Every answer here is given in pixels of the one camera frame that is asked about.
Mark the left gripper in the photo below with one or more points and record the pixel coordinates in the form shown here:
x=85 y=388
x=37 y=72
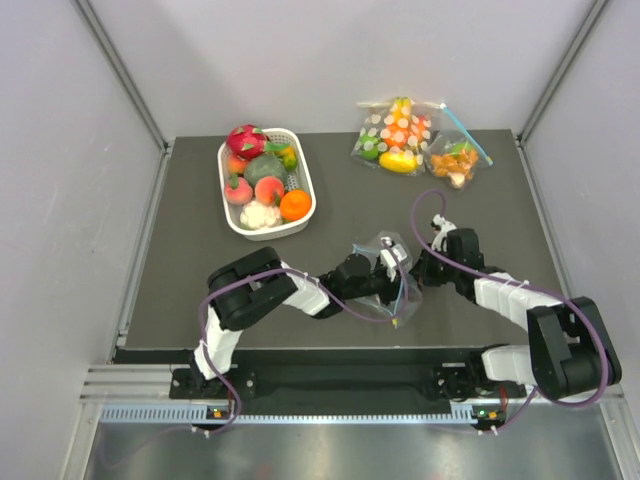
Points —
x=391 y=287

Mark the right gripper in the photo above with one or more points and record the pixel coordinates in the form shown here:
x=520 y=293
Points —
x=422 y=269

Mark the clear blue zip bag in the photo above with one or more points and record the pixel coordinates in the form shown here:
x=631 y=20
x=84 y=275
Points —
x=399 y=312

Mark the orange fake peach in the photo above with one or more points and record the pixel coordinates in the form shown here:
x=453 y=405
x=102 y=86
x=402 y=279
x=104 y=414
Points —
x=269 y=190

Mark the red fake dragon fruit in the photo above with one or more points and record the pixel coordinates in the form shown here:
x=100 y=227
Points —
x=247 y=141

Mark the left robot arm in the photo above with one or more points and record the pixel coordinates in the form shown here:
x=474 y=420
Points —
x=245 y=291

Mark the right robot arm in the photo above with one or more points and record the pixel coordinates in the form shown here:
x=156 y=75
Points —
x=568 y=352

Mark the orange fake tangerine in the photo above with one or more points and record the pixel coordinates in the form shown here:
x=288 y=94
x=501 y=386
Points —
x=294 y=205

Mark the small bag of orange pieces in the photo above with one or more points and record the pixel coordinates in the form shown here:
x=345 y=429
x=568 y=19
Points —
x=454 y=153

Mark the polka dot fruit bag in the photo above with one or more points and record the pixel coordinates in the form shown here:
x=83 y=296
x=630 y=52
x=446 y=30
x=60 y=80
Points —
x=396 y=135

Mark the white fake cauliflower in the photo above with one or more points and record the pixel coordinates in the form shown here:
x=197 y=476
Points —
x=258 y=216

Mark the green yellow fake lime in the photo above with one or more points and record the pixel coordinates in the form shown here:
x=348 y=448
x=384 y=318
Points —
x=289 y=158

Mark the green fake broccoli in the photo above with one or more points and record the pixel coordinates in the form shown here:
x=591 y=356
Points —
x=266 y=165

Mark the red fake peach in basket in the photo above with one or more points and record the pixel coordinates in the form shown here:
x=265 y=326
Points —
x=236 y=165

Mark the white plastic basket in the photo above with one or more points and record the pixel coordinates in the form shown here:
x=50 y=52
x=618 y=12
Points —
x=299 y=179

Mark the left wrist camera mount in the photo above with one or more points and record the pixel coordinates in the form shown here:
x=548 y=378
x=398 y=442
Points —
x=392 y=256

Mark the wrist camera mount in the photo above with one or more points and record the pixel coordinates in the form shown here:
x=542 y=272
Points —
x=441 y=227
x=392 y=256

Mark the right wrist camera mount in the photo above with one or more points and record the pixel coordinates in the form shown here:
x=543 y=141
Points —
x=441 y=227

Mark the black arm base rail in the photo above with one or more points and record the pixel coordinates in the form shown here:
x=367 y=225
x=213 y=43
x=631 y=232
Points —
x=348 y=381

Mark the grey cable duct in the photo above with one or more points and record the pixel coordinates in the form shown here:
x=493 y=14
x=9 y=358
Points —
x=202 y=414

